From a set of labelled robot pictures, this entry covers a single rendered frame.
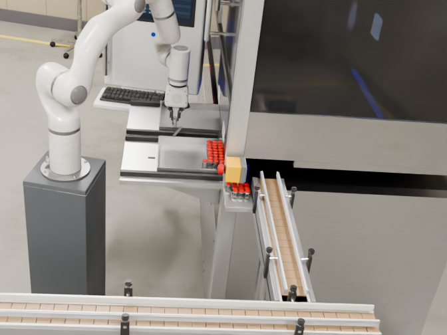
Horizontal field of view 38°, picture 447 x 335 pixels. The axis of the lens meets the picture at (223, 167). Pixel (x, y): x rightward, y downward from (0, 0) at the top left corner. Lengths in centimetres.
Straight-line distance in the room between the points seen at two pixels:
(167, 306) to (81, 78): 91
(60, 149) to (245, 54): 79
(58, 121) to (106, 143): 210
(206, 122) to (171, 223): 98
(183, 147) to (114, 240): 105
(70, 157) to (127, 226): 128
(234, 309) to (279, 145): 77
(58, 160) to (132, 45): 101
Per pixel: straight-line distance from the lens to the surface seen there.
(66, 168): 254
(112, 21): 240
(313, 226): 266
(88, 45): 240
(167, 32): 262
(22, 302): 192
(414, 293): 303
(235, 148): 241
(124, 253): 354
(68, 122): 245
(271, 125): 238
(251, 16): 221
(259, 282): 252
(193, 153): 270
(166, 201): 395
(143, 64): 337
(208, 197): 265
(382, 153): 254
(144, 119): 295
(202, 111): 305
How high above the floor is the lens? 223
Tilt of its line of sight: 31 degrees down
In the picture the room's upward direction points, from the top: 6 degrees clockwise
